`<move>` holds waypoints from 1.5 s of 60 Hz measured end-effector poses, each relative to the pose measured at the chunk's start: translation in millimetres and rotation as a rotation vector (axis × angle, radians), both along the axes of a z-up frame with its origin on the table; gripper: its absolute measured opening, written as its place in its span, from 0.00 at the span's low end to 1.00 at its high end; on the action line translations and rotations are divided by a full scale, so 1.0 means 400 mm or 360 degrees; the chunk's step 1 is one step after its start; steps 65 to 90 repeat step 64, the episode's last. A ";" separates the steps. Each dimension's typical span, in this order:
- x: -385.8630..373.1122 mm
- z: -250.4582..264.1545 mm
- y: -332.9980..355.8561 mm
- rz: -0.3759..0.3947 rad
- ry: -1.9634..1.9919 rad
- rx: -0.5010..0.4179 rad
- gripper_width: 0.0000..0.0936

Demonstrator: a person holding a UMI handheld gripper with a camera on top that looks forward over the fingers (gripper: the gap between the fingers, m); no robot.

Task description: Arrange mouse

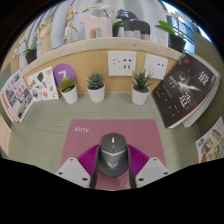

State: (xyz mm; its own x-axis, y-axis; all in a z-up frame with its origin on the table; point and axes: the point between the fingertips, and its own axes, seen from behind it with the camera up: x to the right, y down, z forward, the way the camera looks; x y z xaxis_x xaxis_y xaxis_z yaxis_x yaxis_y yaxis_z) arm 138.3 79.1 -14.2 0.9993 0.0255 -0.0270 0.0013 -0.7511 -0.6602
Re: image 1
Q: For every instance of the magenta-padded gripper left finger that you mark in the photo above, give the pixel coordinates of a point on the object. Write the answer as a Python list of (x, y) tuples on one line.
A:
[(71, 171)]

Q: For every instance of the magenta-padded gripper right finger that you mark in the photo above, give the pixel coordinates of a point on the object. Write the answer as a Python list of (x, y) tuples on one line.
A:
[(151, 171)]

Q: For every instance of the dark grey computer mouse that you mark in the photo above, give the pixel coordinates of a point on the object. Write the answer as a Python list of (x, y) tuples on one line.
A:
[(113, 156)]

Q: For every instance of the pink mouse pad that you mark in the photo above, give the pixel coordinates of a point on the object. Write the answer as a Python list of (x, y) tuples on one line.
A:
[(133, 131)]

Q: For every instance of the colourful picture card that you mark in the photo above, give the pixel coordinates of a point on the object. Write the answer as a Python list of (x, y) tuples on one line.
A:
[(211, 145)]

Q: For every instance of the small succulent in white pot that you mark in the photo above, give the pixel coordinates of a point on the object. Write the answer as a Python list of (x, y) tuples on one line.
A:
[(140, 96), (96, 95), (70, 96)]

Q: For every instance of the black cover book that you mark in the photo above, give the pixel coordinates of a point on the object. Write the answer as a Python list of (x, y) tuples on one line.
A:
[(183, 93)]

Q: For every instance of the photo cover magazine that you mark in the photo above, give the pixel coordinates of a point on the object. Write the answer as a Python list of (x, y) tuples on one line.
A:
[(16, 95)]

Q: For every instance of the purple round number sign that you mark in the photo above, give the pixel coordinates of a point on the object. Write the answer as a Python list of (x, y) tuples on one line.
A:
[(63, 71)]

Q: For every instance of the wooden desk back shelf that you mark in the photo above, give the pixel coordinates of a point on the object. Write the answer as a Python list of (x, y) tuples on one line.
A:
[(90, 60)]

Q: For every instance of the wooden mannequin figure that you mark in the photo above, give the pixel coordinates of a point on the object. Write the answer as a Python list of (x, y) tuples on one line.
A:
[(70, 23)]

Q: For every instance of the pink horse figure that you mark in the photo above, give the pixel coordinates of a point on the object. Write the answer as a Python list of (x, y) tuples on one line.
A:
[(95, 25)]

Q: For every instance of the black horse figure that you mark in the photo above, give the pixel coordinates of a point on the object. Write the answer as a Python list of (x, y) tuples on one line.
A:
[(133, 23)]

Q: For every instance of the light grey curtain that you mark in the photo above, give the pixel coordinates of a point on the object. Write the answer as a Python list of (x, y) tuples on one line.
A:
[(56, 20)]

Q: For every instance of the white wall socket plate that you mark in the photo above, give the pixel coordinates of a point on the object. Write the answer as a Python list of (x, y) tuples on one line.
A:
[(121, 63)]

